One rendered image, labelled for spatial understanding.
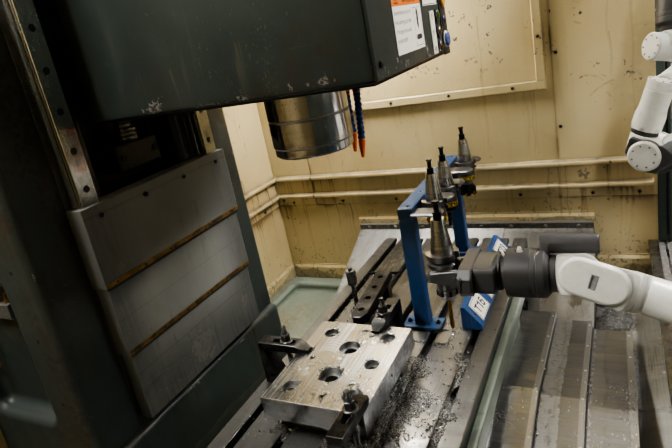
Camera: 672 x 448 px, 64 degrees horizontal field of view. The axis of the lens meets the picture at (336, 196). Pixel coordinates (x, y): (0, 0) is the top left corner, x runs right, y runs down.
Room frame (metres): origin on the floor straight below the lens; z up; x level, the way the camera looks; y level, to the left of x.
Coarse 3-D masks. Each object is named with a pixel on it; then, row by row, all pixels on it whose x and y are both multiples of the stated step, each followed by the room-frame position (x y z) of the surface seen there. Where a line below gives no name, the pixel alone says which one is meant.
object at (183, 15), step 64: (64, 0) 1.15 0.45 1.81; (128, 0) 1.07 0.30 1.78; (192, 0) 1.00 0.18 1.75; (256, 0) 0.94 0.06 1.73; (320, 0) 0.88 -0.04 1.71; (384, 0) 0.92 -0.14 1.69; (128, 64) 1.09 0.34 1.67; (192, 64) 1.02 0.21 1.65; (256, 64) 0.95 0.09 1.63; (320, 64) 0.89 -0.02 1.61; (384, 64) 0.88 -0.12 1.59
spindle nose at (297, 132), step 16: (304, 96) 0.98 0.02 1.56; (320, 96) 0.98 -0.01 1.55; (336, 96) 1.00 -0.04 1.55; (272, 112) 1.01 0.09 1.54; (288, 112) 0.98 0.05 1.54; (304, 112) 0.98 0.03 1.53; (320, 112) 0.98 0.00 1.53; (336, 112) 1.00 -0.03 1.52; (272, 128) 1.02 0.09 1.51; (288, 128) 0.99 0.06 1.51; (304, 128) 0.98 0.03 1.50; (320, 128) 0.98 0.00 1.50; (336, 128) 0.99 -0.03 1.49; (352, 128) 1.04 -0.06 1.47; (288, 144) 0.99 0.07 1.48; (304, 144) 0.98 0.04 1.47; (320, 144) 0.98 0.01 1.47; (336, 144) 0.99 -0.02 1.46
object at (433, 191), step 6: (426, 174) 1.25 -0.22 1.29; (432, 174) 1.24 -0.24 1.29; (426, 180) 1.25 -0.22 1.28; (432, 180) 1.24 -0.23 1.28; (426, 186) 1.25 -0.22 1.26; (432, 186) 1.24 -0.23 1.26; (438, 186) 1.24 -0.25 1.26; (426, 192) 1.25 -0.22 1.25; (432, 192) 1.24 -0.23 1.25; (438, 192) 1.24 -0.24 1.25; (426, 198) 1.25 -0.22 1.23; (432, 198) 1.24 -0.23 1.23; (438, 198) 1.24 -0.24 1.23
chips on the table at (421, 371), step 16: (416, 368) 1.07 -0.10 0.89; (464, 368) 1.04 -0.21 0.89; (400, 400) 0.97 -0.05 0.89; (416, 400) 0.95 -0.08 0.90; (432, 400) 0.94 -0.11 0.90; (448, 400) 0.95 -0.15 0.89; (400, 416) 0.91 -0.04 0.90; (416, 416) 0.91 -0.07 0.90; (448, 416) 0.89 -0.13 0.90; (384, 432) 0.89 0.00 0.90; (400, 432) 0.87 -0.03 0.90
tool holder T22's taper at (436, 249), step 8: (432, 224) 0.94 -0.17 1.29; (440, 224) 0.93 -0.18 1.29; (432, 232) 0.94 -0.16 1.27; (440, 232) 0.93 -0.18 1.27; (448, 232) 0.94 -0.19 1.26; (432, 240) 0.94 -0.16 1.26; (440, 240) 0.93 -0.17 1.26; (448, 240) 0.93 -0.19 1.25; (432, 248) 0.94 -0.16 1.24; (440, 248) 0.93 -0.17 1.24; (448, 248) 0.93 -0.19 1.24
